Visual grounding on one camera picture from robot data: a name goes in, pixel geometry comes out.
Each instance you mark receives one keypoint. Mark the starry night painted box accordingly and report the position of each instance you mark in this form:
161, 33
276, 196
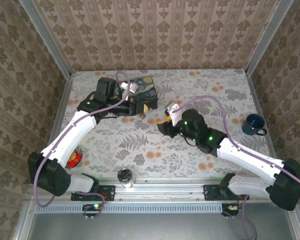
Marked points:
147, 90

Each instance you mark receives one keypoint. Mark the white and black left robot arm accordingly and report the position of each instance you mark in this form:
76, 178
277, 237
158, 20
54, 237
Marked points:
72, 135

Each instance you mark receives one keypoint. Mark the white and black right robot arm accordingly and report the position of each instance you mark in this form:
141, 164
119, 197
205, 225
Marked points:
250, 157

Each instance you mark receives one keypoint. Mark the dark blue mug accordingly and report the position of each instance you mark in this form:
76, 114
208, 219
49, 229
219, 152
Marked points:
251, 127

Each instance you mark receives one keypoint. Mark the clear glass jar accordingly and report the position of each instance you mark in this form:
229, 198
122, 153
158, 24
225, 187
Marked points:
125, 178

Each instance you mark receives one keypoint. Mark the small electronics board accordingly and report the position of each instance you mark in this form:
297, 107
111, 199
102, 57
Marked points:
231, 208
92, 207

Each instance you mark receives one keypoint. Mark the aluminium side rail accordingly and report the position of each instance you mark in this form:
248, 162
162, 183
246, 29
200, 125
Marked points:
256, 100
64, 92

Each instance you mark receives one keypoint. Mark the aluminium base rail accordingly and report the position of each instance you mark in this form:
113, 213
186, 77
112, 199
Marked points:
165, 192

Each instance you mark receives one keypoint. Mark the aluminium frame post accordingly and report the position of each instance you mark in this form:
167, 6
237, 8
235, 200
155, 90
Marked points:
267, 37
45, 37

